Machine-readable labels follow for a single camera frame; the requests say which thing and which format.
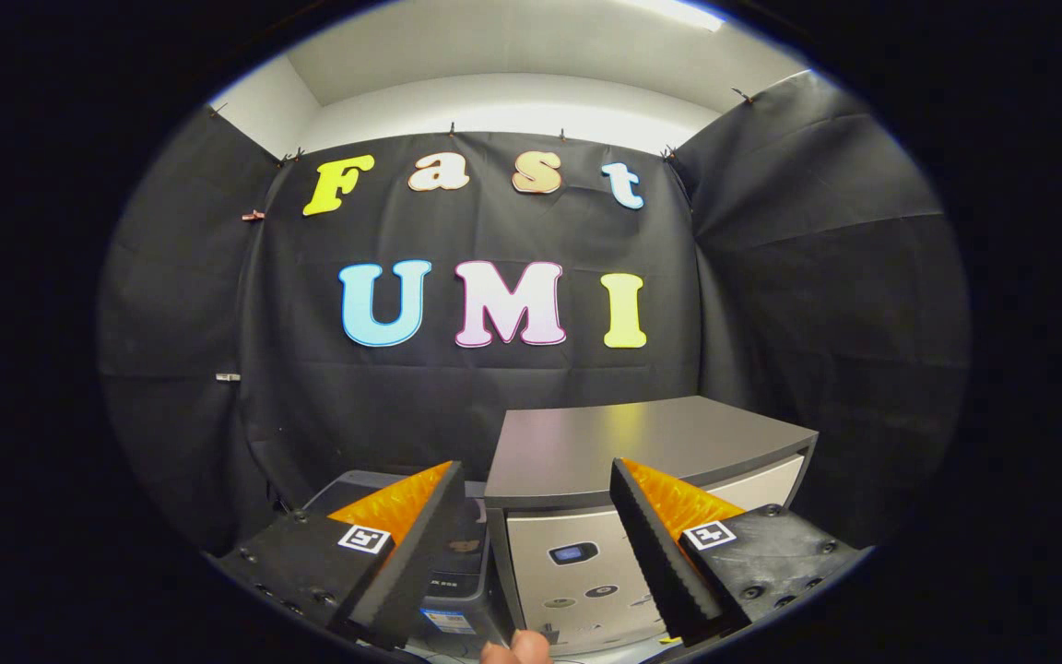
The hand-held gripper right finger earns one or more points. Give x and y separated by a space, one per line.
651 553

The black backdrop cloth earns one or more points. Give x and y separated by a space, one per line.
494 387

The grey cabinet with beige door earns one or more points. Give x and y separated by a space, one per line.
605 443

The dark grey washing machine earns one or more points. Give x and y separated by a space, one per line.
457 609

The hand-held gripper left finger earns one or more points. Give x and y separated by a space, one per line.
420 549

